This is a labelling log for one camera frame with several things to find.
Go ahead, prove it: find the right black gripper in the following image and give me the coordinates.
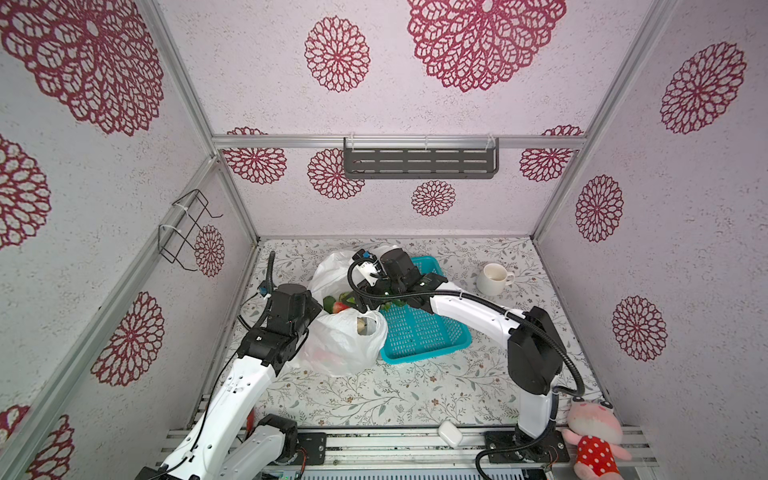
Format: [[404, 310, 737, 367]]
[[342, 271, 408, 312]]

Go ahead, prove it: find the red dragon fruit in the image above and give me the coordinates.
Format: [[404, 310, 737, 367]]
[[322, 292, 357, 314]]

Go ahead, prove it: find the white plastic bag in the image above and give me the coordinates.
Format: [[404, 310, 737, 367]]
[[288, 249, 388, 377]]

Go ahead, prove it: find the beige round fruit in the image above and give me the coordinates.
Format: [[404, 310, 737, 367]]
[[356, 317, 378, 336]]

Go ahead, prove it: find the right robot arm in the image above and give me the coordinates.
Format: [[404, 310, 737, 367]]
[[347, 248, 567, 439]]

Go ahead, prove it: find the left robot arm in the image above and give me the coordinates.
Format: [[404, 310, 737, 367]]
[[136, 283, 323, 479]]

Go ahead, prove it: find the teal plastic basket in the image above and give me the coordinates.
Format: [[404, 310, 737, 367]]
[[377, 255, 473, 366]]

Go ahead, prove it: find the white ceramic mug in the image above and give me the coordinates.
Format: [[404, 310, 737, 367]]
[[476, 263, 516, 297]]

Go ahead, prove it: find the white earbuds case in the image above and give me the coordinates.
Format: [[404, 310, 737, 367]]
[[437, 420, 464, 449]]

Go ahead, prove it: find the pink plush toy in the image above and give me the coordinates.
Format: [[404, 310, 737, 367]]
[[561, 397, 632, 480]]

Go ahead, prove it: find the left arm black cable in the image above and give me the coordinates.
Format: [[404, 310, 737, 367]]
[[236, 250, 278, 331]]

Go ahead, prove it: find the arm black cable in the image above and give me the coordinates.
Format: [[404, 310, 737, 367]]
[[236, 250, 278, 331], [346, 256, 587, 480]]

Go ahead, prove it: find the grey wall shelf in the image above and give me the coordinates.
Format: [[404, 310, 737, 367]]
[[342, 138, 499, 180]]

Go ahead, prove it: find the black wire wall rack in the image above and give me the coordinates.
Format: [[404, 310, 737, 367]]
[[156, 188, 222, 272]]

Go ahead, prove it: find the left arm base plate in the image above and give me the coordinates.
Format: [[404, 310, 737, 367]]
[[288, 432, 328, 467]]

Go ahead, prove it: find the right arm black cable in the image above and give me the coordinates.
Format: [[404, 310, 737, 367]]
[[346, 256, 587, 480]]

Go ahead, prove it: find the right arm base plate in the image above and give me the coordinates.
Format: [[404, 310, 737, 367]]
[[484, 430, 570, 464]]

